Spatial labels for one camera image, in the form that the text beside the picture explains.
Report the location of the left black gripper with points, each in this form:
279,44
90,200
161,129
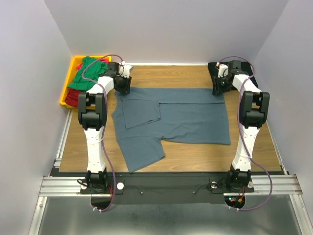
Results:
126,88

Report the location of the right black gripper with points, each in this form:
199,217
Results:
217,88

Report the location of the blue-grey t-shirt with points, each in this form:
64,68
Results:
146,116

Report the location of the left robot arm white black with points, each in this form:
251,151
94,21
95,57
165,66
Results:
92,115

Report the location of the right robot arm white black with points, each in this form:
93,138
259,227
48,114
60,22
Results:
252,113

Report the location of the folded black t-shirt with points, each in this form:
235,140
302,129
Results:
244,65

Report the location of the green t-shirt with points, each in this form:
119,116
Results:
88,74

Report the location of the pink t-shirt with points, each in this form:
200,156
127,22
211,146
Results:
102,60

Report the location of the yellow plastic tray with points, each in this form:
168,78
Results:
76,60

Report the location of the dark red t-shirt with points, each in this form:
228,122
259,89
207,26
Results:
72,97

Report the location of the electronics board with leds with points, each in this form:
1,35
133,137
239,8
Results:
235,201

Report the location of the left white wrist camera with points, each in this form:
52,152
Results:
125,70

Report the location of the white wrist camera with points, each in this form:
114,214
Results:
222,69
125,70

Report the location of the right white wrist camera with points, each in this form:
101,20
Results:
222,69

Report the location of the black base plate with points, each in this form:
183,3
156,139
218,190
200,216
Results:
161,188

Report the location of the aluminium frame rail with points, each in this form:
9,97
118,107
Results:
274,208

